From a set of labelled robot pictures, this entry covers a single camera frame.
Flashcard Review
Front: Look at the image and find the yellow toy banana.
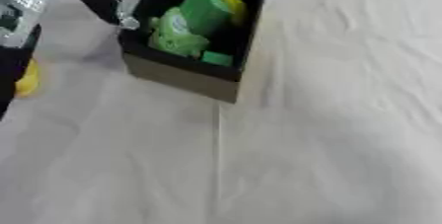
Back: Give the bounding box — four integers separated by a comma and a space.
12, 57, 41, 98

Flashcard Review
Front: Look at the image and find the yellow toy fruit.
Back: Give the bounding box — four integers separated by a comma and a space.
222, 0, 249, 28

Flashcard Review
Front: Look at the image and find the light green soft toy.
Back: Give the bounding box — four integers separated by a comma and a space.
146, 6, 211, 58

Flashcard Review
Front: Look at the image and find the large green block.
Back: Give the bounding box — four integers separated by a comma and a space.
178, 0, 237, 38

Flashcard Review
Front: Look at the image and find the tan box with black inside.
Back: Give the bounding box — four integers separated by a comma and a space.
117, 0, 269, 105

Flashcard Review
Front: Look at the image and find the small green block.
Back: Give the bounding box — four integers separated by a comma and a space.
198, 50, 235, 68

